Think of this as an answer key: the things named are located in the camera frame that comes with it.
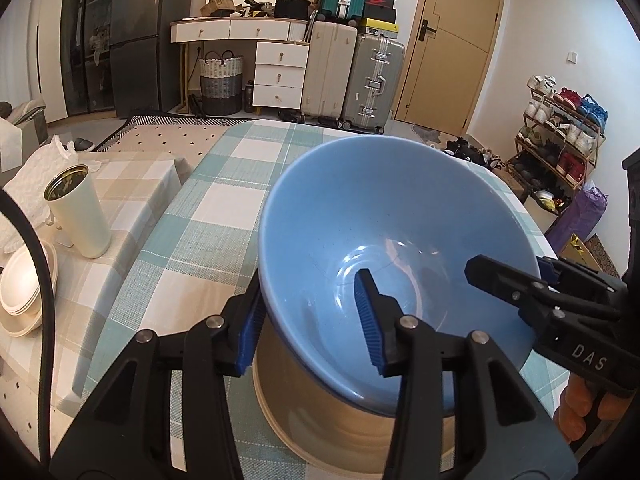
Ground cream dotted mat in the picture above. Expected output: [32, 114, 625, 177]
[97, 122, 231, 161]

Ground white crumpled plastic bag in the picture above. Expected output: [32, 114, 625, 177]
[0, 135, 76, 253]

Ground black bag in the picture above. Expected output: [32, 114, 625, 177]
[275, 0, 315, 18]

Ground woven laundry basket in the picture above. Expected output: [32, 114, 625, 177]
[197, 50, 244, 117]

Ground patterned paper bag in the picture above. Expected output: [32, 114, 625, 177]
[585, 234, 622, 277]

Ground beige suitcase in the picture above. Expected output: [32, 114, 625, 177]
[300, 20, 358, 121]

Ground beige plaid tablecloth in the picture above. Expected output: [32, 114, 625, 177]
[0, 152, 183, 416]

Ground yellow shoe box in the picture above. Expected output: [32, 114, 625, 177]
[360, 17, 399, 38]

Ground scattered dark shoes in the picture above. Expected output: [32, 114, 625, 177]
[442, 136, 503, 170]

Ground silver suitcase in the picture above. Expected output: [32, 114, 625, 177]
[341, 35, 406, 133]

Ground small white bowl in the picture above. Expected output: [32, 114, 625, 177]
[0, 252, 43, 317]

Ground wooden shoe rack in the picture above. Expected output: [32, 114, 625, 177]
[507, 80, 608, 201]

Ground white tissue paper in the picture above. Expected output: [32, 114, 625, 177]
[0, 122, 23, 168]

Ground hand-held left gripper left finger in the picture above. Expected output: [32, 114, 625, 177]
[49, 269, 268, 480]

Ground purple plastic bag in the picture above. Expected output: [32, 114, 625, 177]
[545, 182, 608, 256]

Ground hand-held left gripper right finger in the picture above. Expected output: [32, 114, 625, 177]
[354, 268, 576, 480]

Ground white plastic holder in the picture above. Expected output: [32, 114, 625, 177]
[47, 215, 76, 248]

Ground black cable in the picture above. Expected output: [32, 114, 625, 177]
[0, 192, 55, 461]

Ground light blue bowl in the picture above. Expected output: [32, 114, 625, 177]
[257, 135, 543, 416]

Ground white tumbler cup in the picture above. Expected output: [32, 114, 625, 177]
[43, 164, 112, 259]

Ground cream round plate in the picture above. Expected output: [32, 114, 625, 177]
[252, 322, 458, 461]

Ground tan wooden door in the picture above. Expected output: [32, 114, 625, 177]
[392, 0, 508, 131]

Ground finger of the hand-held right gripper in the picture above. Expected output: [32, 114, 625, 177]
[464, 254, 566, 331]
[537, 256, 628, 296]

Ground person's right hand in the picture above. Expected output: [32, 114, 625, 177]
[554, 375, 618, 443]

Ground grey refrigerator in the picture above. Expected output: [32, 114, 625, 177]
[109, 0, 198, 120]

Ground black glass cabinet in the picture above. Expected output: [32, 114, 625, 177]
[60, 0, 118, 122]

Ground grey padded chair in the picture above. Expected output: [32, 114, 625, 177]
[0, 100, 48, 166]

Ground white vanity desk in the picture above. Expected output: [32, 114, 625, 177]
[170, 17, 311, 111]

